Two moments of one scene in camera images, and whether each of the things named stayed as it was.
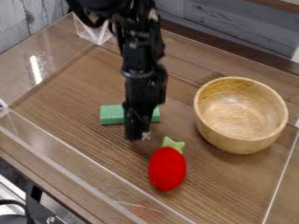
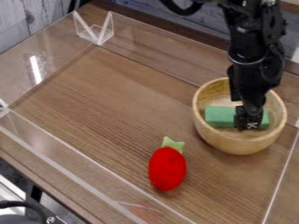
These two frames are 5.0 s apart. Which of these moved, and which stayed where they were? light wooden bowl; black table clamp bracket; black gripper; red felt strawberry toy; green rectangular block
Moved: black gripper; green rectangular block
Stayed: light wooden bowl; red felt strawberry toy; black table clamp bracket
